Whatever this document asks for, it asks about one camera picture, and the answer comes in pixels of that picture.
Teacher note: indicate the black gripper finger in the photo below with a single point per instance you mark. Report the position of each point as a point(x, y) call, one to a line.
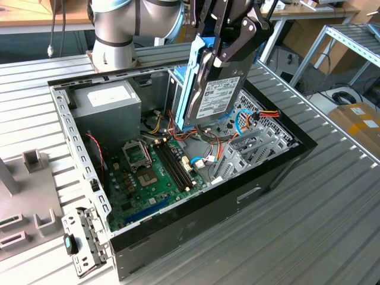
point(246, 38)
point(200, 17)

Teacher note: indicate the hard disk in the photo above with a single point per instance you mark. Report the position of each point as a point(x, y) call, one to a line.
point(219, 95)

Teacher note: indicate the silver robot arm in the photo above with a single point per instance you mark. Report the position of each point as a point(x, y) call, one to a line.
point(112, 26)

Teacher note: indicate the metal disk bay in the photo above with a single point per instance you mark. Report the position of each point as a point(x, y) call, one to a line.
point(232, 161)

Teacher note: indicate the black tripod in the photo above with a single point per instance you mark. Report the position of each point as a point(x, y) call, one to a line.
point(274, 6)

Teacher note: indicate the wooden desk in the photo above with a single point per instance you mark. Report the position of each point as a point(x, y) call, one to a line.
point(297, 12)
point(23, 17)

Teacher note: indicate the plain cardboard box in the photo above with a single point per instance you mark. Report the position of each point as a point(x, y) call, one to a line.
point(305, 32)

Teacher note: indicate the metal drive cage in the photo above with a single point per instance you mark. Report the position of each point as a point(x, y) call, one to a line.
point(171, 101)

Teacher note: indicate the grey power supply unit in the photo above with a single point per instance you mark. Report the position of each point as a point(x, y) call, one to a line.
point(107, 121)

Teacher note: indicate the black RAM slot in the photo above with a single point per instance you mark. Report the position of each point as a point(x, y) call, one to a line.
point(171, 169)
point(180, 164)

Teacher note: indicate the cardboard box with labels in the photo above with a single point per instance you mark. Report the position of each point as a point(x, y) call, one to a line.
point(356, 130)

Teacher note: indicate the brown wooden box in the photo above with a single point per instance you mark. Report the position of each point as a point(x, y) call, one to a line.
point(44, 4)

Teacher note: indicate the CPU socket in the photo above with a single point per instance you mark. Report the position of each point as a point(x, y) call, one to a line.
point(147, 178)

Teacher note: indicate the green motherboard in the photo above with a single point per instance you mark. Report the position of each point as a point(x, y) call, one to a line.
point(161, 194)

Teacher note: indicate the black open PC case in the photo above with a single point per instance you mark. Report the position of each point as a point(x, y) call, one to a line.
point(207, 225)

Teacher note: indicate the blue expansion slot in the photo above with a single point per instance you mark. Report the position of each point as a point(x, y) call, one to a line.
point(148, 210)

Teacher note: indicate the grey parts rack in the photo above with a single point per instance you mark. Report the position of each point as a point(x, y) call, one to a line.
point(32, 190)

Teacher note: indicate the black latch blue button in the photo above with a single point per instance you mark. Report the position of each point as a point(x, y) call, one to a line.
point(69, 243)

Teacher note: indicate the green RAM stick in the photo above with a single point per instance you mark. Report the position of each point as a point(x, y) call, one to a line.
point(6, 221)

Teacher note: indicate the metal frame slat table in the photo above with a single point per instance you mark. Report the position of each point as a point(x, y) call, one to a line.
point(353, 35)

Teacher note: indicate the metal slot bracket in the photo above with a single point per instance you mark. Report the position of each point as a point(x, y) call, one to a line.
point(89, 237)

